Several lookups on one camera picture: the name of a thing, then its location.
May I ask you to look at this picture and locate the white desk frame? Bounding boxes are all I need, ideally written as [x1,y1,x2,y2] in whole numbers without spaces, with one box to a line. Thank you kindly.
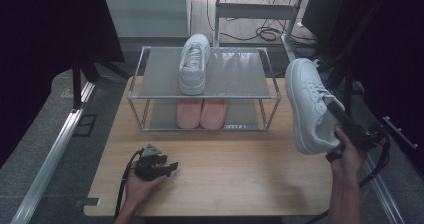
[212,0,306,65]

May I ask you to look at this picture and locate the right hand-held gripper black cable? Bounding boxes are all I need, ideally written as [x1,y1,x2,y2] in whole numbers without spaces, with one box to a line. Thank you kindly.
[304,133,392,224]

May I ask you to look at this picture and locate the hand-held gripper black cable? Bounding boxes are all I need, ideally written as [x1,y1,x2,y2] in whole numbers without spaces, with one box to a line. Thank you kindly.
[114,148,144,218]
[304,133,392,224]

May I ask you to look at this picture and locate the two-tier metal shoe rack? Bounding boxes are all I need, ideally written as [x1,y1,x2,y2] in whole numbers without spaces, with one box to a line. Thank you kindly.
[126,45,283,132]

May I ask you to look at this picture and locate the black metal stand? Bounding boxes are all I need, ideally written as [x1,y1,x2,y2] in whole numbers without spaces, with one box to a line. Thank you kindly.
[71,55,131,110]
[299,0,381,120]

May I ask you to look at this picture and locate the white cabinet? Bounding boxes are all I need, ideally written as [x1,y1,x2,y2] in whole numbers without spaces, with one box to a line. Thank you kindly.
[102,0,193,39]

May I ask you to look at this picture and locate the aluminium rail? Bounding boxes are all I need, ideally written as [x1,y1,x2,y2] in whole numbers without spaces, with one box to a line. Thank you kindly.
[328,88,406,224]
[11,82,96,224]

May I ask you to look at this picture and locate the black cables on floor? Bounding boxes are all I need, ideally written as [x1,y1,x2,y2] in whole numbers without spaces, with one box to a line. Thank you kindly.
[206,0,318,48]

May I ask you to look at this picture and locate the dark curtain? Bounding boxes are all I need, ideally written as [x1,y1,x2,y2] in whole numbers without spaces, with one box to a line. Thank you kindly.
[0,0,126,168]
[343,0,424,175]

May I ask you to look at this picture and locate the white sneaker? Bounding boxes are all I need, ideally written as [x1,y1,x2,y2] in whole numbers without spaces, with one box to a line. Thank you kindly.
[284,57,346,156]
[178,33,212,96]

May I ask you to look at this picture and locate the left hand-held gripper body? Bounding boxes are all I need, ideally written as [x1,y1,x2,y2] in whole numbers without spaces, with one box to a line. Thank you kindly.
[134,143,171,182]

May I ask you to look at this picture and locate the person's right hand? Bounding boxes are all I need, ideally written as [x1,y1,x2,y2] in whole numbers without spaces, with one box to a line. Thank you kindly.
[329,127,367,182]

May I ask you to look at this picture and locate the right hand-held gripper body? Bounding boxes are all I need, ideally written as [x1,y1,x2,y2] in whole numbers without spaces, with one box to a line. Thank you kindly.
[339,113,419,152]

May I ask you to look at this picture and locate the pink slipper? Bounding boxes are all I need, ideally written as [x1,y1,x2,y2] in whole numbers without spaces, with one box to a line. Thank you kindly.
[176,98,204,130]
[199,98,230,131]

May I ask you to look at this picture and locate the person's left hand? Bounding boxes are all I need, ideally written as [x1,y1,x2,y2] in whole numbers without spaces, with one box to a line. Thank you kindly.
[124,170,167,208]

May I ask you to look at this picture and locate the left hand-held gripper black cable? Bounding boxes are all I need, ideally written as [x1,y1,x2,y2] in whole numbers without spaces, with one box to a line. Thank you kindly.
[114,148,144,218]

